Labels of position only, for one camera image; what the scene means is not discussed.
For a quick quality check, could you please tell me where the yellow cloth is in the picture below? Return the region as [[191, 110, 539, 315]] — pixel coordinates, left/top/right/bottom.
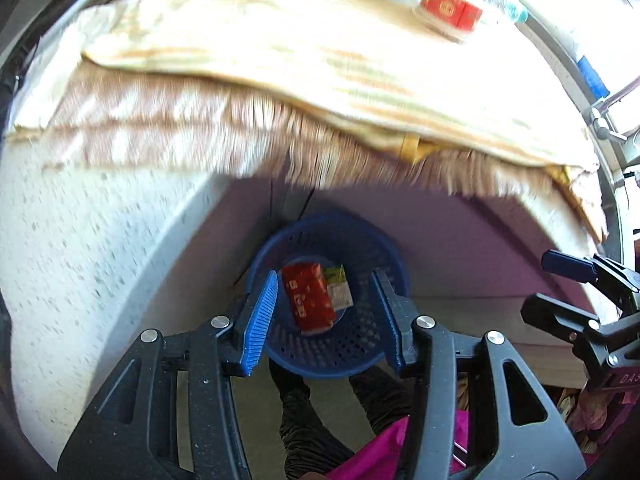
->
[[400, 134, 608, 241]]

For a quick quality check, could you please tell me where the person's right hand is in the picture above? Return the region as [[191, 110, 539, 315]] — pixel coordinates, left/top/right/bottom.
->
[[575, 389, 621, 441]]

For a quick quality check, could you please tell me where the clear plastic bottle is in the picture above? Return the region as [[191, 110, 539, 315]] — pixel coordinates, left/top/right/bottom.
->
[[477, 0, 529, 26]]

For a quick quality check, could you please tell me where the blue plastic basket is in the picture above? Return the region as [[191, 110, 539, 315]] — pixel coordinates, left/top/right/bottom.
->
[[245, 211, 413, 380]]

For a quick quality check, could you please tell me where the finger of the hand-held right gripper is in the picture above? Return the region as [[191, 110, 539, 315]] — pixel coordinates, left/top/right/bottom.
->
[[521, 294, 617, 362], [541, 250, 640, 306]]

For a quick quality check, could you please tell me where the red paper box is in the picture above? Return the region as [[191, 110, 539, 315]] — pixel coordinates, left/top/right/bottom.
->
[[281, 262, 337, 333]]

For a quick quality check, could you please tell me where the cream striped towel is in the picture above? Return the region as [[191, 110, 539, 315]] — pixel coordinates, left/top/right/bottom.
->
[[80, 0, 601, 171]]

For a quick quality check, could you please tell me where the fringed brown striped cloth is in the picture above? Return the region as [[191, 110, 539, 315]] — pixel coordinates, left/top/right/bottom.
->
[[5, 62, 608, 241]]

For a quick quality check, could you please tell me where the dark trouser leg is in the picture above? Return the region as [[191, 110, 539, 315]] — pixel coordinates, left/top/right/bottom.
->
[[268, 360, 352, 480], [350, 365, 417, 437]]

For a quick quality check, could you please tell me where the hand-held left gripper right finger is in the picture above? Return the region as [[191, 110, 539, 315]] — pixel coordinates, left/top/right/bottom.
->
[[371, 267, 586, 480]]

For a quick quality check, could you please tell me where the red box in plastic wrap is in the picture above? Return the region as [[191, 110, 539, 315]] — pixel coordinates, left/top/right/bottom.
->
[[419, 0, 483, 31]]

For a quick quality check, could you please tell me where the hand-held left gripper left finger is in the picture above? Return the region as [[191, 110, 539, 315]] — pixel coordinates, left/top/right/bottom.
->
[[57, 269, 279, 480]]

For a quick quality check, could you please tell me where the metal window handle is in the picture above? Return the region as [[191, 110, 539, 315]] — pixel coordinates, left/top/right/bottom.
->
[[590, 76, 640, 142]]

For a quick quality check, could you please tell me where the blue tape strip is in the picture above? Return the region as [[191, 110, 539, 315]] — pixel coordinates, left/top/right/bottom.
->
[[577, 57, 611, 99]]

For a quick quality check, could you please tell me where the small green white carton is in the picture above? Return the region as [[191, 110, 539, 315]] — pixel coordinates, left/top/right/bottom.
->
[[322, 264, 354, 311]]

